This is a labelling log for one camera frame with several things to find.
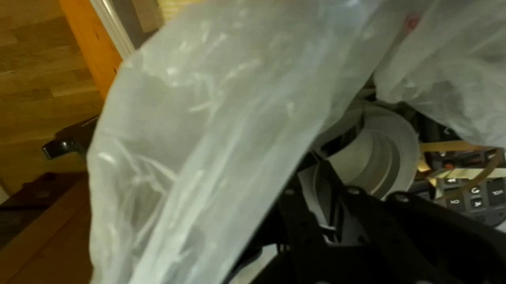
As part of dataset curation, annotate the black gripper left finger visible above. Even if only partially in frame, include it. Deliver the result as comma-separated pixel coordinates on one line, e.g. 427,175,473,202
226,161,370,284

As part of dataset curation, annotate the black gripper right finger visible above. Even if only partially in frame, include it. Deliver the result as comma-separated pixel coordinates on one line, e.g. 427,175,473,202
341,186,506,284

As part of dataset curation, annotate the white plastic bag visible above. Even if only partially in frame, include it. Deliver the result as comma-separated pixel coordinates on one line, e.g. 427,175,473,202
87,0,504,284

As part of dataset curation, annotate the silver grey ribbon spool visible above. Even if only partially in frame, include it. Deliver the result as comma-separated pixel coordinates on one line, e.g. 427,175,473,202
297,103,419,226

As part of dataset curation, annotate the black remote control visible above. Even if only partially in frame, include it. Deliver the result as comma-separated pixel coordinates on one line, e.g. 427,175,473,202
409,178,506,230

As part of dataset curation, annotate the wooden bed frame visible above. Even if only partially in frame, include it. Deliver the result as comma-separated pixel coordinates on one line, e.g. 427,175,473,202
57,0,166,99

